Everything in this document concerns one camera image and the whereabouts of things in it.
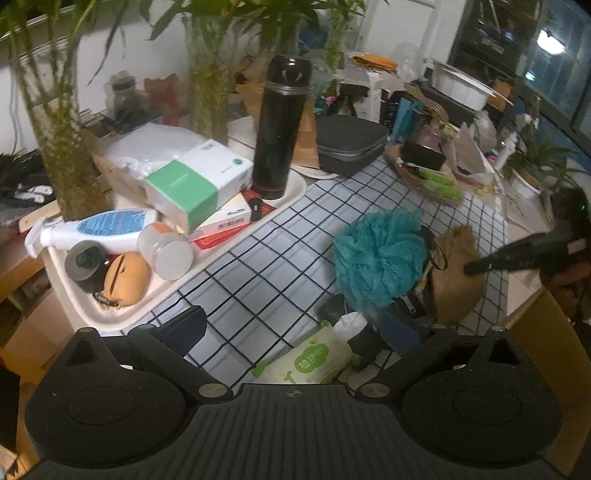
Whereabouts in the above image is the brown paper bag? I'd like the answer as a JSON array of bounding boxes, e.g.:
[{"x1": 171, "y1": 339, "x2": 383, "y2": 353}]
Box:
[{"x1": 431, "y1": 225, "x2": 485, "y2": 325}]

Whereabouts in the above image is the teal bath loofah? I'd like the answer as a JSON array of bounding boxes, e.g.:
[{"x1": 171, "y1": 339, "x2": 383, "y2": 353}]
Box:
[{"x1": 332, "y1": 208, "x2": 428, "y2": 310}]

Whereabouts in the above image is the green wet wipes pack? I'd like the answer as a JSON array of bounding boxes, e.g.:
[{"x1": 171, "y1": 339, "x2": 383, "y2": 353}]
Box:
[{"x1": 252, "y1": 326, "x2": 359, "y2": 385}]

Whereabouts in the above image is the cardboard box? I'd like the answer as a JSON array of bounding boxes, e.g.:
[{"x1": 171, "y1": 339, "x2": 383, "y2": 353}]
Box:
[{"x1": 505, "y1": 289, "x2": 591, "y2": 479}]

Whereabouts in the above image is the brown leather pouch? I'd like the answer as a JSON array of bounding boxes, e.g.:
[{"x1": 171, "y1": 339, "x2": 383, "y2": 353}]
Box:
[{"x1": 93, "y1": 252, "x2": 151, "y2": 308}]

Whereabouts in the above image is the white plastic tray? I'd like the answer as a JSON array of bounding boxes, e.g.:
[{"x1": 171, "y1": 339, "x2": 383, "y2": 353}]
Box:
[{"x1": 41, "y1": 171, "x2": 307, "y2": 332}]

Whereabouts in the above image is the white orange pill bottle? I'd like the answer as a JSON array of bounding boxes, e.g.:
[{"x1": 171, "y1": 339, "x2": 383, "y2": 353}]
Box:
[{"x1": 137, "y1": 222, "x2": 194, "y2": 281}]

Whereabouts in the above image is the black white checkered tablecloth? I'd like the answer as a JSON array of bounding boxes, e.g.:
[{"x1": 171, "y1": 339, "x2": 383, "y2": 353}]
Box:
[{"x1": 141, "y1": 158, "x2": 509, "y2": 388}]

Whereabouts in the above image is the grey tape roll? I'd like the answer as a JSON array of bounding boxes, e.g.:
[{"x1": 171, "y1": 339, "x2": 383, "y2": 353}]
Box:
[{"x1": 64, "y1": 240, "x2": 111, "y2": 294}]

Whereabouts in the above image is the white spray bottle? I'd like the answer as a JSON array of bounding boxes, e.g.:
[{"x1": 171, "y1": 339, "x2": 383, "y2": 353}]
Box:
[{"x1": 24, "y1": 208, "x2": 159, "y2": 258}]

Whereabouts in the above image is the white red flat box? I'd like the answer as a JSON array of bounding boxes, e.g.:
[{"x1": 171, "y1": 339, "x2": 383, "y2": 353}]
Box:
[{"x1": 185, "y1": 193, "x2": 252, "y2": 241}]

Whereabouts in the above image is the green white tissue box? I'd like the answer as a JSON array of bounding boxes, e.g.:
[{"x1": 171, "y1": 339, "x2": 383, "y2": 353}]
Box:
[{"x1": 144, "y1": 140, "x2": 253, "y2": 233}]

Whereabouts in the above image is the wicker basket with snacks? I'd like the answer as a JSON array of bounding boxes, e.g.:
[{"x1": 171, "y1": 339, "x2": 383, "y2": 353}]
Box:
[{"x1": 384, "y1": 144, "x2": 465, "y2": 206}]

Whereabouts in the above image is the white potted plant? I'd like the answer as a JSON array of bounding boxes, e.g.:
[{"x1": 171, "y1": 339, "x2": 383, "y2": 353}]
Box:
[{"x1": 502, "y1": 137, "x2": 579, "y2": 192}]

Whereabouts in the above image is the dark grey zipper case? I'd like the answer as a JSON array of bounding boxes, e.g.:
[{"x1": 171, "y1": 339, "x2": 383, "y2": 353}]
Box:
[{"x1": 317, "y1": 115, "x2": 389, "y2": 177}]

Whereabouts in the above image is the white bowl with lid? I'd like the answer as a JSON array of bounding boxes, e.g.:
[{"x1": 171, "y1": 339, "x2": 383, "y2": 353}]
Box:
[{"x1": 424, "y1": 58, "x2": 514, "y2": 111}]

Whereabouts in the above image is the black thermos bottle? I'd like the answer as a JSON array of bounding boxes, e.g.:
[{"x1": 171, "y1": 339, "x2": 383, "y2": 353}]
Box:
[{"x1": 252, "y1": 54, "x2": 311, "y2": 200}]

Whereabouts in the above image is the middle bamboo glass vase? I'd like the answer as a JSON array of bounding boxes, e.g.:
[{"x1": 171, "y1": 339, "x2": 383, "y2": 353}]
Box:
[{"x1": 183, "y1": 15, "x2": 235, "y2": 144}]

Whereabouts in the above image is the bamboo glass vase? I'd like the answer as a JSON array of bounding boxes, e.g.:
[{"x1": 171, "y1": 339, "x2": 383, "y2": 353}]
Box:
[
  {"x1": 10, "y1": 31, "x2": 112, "y2": 221},
  {"x1": 183, "y1": 15, "x2": 235, "y2": 144}
]

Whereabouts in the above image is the left bamboo glass vase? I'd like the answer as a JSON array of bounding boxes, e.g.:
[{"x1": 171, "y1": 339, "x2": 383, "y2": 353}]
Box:
[{"x1": 10, "y1": 31, "x2": 112, "y2": 221}]

